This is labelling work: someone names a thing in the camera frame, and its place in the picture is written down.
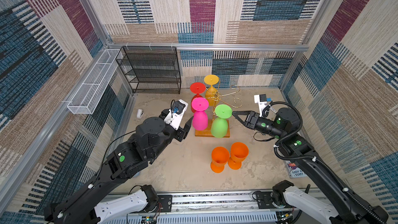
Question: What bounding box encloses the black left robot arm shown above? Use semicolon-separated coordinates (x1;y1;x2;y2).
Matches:
44;117;192;224

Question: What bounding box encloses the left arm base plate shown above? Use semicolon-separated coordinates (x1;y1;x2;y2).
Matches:
139;195;173;215

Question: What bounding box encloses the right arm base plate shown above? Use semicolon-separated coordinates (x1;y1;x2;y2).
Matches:
252;191;278;209

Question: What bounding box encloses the small orange wine glass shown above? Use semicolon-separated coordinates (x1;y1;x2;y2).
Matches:
210;147;230;173

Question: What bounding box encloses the large orange wine glass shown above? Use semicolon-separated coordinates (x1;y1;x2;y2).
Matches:
228;142;249;170

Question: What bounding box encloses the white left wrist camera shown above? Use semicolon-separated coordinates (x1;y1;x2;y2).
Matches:
164;100;189;130

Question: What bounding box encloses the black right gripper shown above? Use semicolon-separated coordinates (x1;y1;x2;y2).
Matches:
232;111;285;140

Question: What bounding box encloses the red wine glass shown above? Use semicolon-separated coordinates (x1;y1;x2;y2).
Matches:
190;82;206;113

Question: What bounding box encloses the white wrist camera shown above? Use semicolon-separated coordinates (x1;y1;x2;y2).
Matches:
164;100;189;130
254;94;272;118

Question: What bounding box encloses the small white object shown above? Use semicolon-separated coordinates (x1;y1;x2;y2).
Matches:
136;109;144;119

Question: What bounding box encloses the black mesh shelf rack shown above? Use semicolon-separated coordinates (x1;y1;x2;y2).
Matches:
116;46;181;94

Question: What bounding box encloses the green wine glass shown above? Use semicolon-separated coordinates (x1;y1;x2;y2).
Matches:
210;104;232;138

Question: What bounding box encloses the white wire basket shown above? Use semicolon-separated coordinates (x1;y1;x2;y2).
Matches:
67;49;120;115

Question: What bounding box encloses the pink wine glass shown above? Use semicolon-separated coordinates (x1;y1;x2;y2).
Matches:
192;97;209;131

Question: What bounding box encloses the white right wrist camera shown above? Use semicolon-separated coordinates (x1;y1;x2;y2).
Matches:
254;94;272;118

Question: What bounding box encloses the printed booklet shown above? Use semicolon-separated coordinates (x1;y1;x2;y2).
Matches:
284;161;307;179

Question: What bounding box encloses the gold wire wine glass rack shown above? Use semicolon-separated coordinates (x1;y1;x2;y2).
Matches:
195;75;243;138

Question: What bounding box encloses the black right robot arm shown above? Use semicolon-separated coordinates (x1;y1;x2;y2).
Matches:
232;102;388;224

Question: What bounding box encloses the yellow wine glass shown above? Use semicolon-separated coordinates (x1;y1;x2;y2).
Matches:
204;75;219;106

